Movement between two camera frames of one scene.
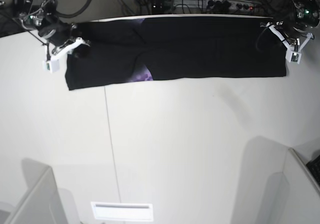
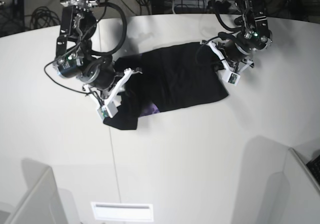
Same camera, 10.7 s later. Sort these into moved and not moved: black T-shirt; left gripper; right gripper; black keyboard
Moved: right gripper; left gripper; black T-shirt
Not moved: black keyboard
